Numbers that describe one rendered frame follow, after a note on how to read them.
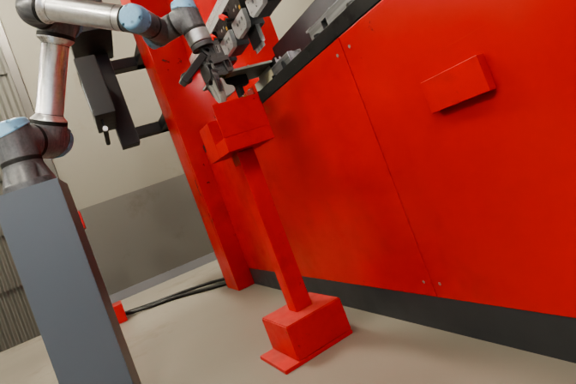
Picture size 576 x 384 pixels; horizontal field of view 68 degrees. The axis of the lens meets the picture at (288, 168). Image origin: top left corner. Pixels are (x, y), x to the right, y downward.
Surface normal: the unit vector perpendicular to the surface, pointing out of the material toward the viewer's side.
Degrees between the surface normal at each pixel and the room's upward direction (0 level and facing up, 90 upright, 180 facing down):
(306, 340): 90
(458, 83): 90
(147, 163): 90
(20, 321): 90
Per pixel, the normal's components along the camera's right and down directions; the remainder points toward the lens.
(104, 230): 0.31, -0.13
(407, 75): -0.85, 0.31
